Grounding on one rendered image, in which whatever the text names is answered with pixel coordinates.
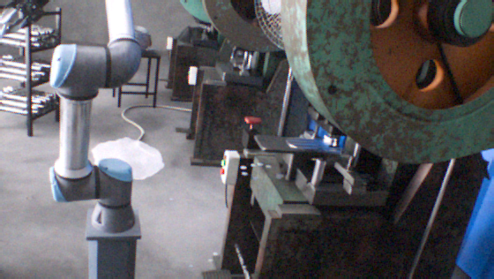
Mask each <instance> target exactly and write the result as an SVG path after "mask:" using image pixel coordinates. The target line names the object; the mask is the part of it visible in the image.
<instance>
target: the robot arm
mask: <svg viewBox="0 0 494 279"><path fill-rule="evenodd" d="M49 1H50V0H11V1H10V2H9V3H7V5H6V6H5V7H4V10H3V12H2V15H1V17H0V30H1V29H2V28H3V27H4V25H5V24H7V23H8V21H9V20H10V19H14V18H15V17H16V16H17V13H16V11H20V12H21V13H22V14H23V18H24V19H19V18H17V19H16V20H15V22H14V24H13V25H11V26H9V28H7V29H6V32H5V34H4V35H9V34H14V33H17V32H18V31H19V30H20V29H22V28H25V27H29V26H31V25H32V24H34V23H35V22H37V21H38V20H39V19H40V18H41V17H42V16H44V15H45V14H46V12H45V11H44V10H43V7H44V6H45V4H47V3H48V2H49ZM130 2H131V0H106V5H107V10H106V12H107V18H108V25H109V38H110V43H109V45H108V46H107V47H101V48H100V47H89V46H79V45H75V44H72V45H66V44H61V45H58V46H57V48H56V50H55V53H54V56H53V61H52V67H51V81H50V85H51V87H53V88H55V89H56V93H57V94H58V95H59V96H60V97H61V98H62V103H61V144H60V159H58V160H57V161H56V164H55V167H51V168H50V169H49V174H50V182H51V188H52V192H53V197H54V200H55V201H58V202H62V201H66V202H67V203H70V202H74V201H83V200H97V204H96V206H95V209H94V211H93V214H92V220H91V221H92V223H93V226H94V227H95V228H96V229H97V230H101V231H104V233H108V234H116V233H121V232H125V231H127V230H129V229H131V228H132V227H133V226H134V224H135V214H134V211H133V208H132V204H131V195H132V182H133V168H132V166H131V165H130V164H129V163H128V162H126V161H124V160H120V159H116V158H104V159H101V160H100V161H99V162H98V165H93V164H92V162H91V161H90V160H89V159H88V156H89V142H90V130H91V117H92V105H93V99H94V98H96V97H97V96H98V94H99V88H100V89H115V88H119V87H122V86H124V85H126V84H127V83H128V82H130V81H131V78H132V77H133V76H134V75H135V73H136V72H137V70H138V67H139V64H140V58H141V52H140V51H141V46H140V43H139V42H138V41H137V40H136V36H135V30H134V25H133V19H132V14H131V4H130Z"/></svg>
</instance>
